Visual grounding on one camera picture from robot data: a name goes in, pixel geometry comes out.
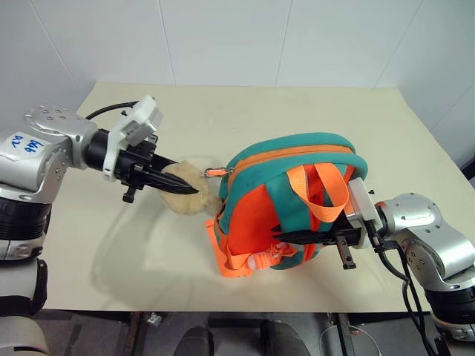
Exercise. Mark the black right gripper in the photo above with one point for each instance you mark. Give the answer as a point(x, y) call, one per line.
point(347, 234)

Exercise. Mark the beige plush toy pendant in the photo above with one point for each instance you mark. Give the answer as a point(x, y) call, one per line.
point(185, 204)

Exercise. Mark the green and orange backpack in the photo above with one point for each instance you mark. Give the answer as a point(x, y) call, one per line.
point(259, 222)

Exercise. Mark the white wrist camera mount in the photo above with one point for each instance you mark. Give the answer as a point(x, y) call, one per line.
point(361, 202)
point(135, 124)

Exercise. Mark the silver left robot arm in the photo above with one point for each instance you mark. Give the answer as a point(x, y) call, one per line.
point(55, 148)

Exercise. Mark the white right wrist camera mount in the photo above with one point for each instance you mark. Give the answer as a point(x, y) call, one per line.
point(361, 202)

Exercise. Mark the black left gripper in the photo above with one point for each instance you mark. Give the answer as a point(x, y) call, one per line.
point(128, 165)

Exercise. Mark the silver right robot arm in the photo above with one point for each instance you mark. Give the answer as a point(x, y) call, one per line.
point(419, 219)

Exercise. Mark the white label with blue writing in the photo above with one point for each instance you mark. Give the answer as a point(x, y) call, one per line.
point(22, 144)

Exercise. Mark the small crumpled clear wrapper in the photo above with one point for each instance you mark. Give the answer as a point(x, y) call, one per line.
point(154, 319)

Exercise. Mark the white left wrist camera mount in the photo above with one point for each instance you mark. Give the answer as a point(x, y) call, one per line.
point(135, 124)

